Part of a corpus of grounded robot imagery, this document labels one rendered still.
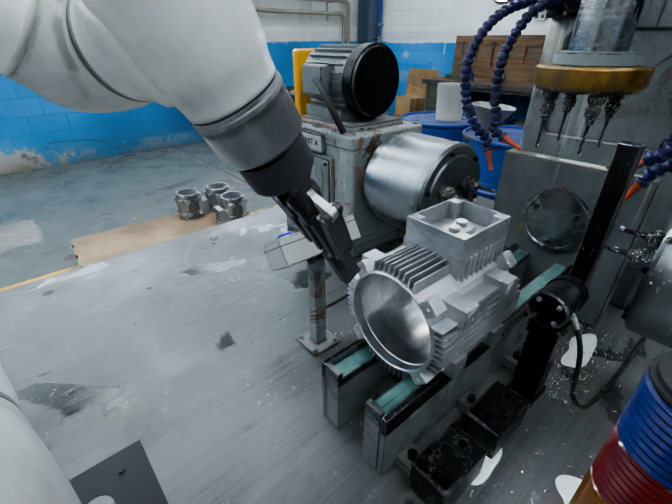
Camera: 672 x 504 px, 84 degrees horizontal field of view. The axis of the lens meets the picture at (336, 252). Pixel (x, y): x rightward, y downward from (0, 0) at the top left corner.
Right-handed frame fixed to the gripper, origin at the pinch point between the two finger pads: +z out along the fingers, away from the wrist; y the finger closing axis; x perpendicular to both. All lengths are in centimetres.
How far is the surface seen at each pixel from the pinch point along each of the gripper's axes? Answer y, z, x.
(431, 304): -12.5, 3.7, -2.5
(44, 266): 266, 74, 94
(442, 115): 132, 121, -169
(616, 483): -34.5, -6.7, 4.9
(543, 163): 0, 27, -52
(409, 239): -1.9, 5.8, -10.4
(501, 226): -11.0, 8.2, -19.9
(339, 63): 50, 2, -47
